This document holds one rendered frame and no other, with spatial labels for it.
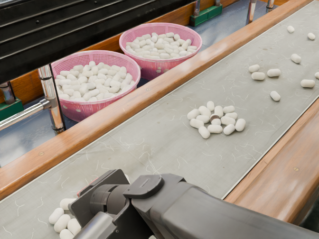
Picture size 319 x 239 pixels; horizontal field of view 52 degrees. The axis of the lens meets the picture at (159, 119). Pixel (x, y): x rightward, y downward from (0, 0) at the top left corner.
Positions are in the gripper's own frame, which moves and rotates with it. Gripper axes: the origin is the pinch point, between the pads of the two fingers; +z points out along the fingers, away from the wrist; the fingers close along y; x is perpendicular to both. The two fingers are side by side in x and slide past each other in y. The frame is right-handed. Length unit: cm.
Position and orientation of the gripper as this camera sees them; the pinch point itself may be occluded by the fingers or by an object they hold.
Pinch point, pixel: (83, 200)
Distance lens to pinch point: 62.0
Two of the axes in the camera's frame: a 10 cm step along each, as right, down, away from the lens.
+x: 4.6, 8.7, 1.7
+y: -6.7, 4.6, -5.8
